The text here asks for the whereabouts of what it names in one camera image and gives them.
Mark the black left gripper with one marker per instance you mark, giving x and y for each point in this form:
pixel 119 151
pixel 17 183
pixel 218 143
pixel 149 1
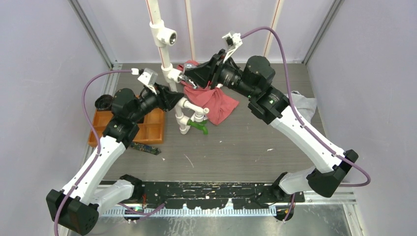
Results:
pixel 166 99

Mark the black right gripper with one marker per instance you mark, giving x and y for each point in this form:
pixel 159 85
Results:
pixel 209 70

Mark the chrome water faucet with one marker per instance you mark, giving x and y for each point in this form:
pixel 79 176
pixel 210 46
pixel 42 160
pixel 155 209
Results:
pixel 186 67

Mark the white PVC pipe frame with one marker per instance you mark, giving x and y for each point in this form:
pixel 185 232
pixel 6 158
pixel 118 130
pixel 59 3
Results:
pixel 164 38

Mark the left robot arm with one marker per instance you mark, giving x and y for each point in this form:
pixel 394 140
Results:
pixel 77 206

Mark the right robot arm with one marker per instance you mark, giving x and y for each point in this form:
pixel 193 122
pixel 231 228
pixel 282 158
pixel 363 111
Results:
pixel 331 163

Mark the orange compartment tray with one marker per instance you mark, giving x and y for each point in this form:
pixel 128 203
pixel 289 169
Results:
pixel 151 126

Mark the red cloth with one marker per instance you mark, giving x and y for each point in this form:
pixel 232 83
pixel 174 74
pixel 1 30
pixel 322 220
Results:
pixel 219 104

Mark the green plastic faucet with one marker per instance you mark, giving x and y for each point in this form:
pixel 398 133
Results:
pixel 198 125

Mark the unrolled dark patterned necktie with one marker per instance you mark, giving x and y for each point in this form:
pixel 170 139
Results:
pixel 145 148

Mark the grey cloth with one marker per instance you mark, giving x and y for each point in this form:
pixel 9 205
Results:
pixel 306 106

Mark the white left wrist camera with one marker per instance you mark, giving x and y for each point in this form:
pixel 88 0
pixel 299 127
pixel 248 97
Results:
pixel 147 77

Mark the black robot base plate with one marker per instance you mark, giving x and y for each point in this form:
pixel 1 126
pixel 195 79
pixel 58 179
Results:
pixel 210 195

